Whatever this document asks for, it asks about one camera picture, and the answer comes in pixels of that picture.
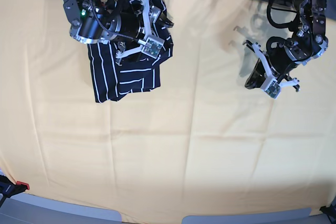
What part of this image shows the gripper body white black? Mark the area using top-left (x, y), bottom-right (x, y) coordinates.
top-left (104, 8), bottom-right (164, 59)
top-left (245, 48), bottom-right (301, 99)

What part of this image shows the navy white striped T-shirt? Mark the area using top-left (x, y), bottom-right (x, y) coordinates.
top-left (86, 0), bottom-right (175, 104)

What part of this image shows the robot arm silver black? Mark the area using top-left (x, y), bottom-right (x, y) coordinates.
top-left (63, 0), bottom-right (174, 65)
top-left (245, 0), bottom-right (329, 99)

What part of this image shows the yellow table cloth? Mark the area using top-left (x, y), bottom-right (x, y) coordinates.
top-left (1, 0), bottom-right (335, 223)

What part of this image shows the black clamp right corner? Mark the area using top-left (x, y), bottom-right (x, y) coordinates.
top-left (320, 204), bottom-right (336, 224)

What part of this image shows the red black clamp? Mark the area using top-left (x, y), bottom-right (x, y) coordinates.
top-left (1, 175), bottom-right (30, 198)

